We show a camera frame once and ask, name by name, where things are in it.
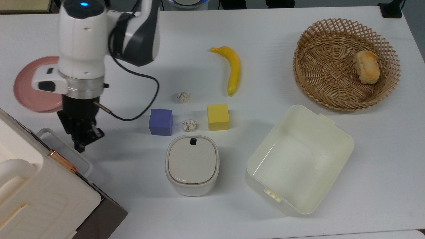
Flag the white lidded trash can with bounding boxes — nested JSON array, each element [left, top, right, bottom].
[[165, 134, 220, 197]]

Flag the black chair base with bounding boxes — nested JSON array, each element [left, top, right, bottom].
[[218, 0, 247, 10], [265, 0, 295, 9]]

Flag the cream plastic bin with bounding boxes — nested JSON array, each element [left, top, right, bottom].
[[246, 105, 355, 216]]

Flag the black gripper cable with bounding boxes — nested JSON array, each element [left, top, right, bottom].
[[94, 13, 160, 122]]

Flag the brown cabinet side panel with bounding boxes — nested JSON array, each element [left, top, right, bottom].
[[72, 196, 129, 239]]

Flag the wicker basket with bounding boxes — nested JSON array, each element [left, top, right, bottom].
[[293, 18, 401, 111]]

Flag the purple cube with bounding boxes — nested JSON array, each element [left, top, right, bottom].
[[148, 108, 174, 136]]

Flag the copper latch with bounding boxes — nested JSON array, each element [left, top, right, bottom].
[[47, 149, 79, 174]]

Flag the yellow cube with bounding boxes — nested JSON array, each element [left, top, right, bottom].
[[207, 104, 230, 131]]

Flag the pink plate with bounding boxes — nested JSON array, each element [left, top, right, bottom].
[[13, 56, 65, 113]]

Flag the yellow side table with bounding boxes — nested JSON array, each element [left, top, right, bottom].
[[0, 0, 54, 14]]

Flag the yellow banana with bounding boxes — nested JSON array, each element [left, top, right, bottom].
[[210, 46, 241, 96]]

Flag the white drawer handle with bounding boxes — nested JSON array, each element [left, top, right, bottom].
[[36, 128, 94, 177]]

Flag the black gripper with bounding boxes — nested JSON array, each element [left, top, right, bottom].
[[57, 96, 105, 153]]

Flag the cream storage cabinet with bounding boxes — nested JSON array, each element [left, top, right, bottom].
[[0, 108, 102, 239]]

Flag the black table clamp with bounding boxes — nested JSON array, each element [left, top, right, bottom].
[[378, 0, 406, 19]]

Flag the bread loaf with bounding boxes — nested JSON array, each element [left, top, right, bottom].
[[353, 50, 380, 85]]

